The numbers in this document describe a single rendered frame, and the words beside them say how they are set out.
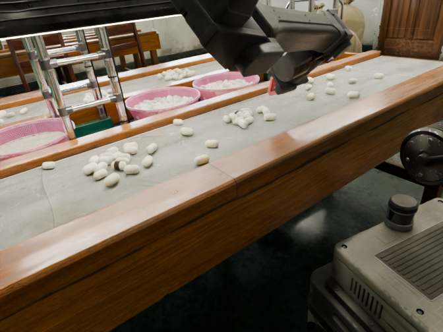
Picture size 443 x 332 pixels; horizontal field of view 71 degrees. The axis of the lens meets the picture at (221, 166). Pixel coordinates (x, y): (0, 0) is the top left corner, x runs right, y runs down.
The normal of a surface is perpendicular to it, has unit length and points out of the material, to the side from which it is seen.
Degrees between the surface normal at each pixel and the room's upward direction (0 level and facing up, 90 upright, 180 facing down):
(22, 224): 0
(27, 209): 0
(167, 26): 90
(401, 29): 90
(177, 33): 91
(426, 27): 90
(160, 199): 0
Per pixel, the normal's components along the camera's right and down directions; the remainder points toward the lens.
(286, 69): -0.74, 0.46
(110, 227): -0.09, -0.87
